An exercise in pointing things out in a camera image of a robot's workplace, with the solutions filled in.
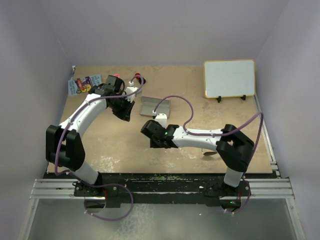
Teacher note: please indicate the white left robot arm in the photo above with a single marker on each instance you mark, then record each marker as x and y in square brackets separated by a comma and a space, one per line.
[63, 143]

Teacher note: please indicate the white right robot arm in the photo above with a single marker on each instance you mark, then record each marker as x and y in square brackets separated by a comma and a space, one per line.
[234, 147]

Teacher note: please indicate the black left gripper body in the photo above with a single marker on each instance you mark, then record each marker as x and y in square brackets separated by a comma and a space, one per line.
[118, 106]

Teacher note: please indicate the gold aviator sunglasses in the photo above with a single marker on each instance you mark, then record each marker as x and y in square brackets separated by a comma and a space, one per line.
[207, 152]

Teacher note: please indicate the red and black bottle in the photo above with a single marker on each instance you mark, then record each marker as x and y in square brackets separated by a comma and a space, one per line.
[140, 78]

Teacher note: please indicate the small whiteboard wooden frame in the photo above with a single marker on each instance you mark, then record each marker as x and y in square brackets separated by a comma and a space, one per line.
[229, 78]

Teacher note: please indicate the aluminium frame rail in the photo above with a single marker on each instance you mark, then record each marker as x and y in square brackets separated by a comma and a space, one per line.
[52, 189]

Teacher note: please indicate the blue illustrated booklet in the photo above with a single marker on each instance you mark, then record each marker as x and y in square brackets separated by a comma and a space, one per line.
[83, 84]

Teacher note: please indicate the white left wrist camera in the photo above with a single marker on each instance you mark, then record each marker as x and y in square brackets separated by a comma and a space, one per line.
[130, 91]

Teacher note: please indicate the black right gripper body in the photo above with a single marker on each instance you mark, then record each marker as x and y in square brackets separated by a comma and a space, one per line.
[154, 143]

